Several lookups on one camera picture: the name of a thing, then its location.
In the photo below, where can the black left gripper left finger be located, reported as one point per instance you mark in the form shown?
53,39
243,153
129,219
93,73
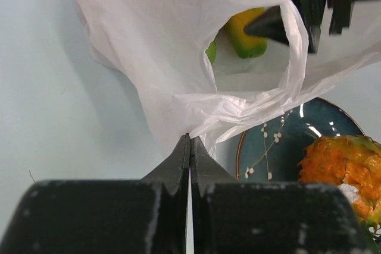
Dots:
106,216

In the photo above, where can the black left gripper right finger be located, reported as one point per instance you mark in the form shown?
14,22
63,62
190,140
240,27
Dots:
234,217

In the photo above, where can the fake yellow green mango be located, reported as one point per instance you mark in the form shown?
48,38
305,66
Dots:
245,46

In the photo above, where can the white plastic bag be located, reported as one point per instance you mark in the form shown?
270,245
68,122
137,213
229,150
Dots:
160,46

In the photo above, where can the fake pineapple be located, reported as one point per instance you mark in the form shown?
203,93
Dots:
351,163

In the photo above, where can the fake green apple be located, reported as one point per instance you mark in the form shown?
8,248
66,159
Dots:
211,52

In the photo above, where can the blue ceramic plate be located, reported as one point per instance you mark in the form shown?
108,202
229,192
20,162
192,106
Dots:
273,150

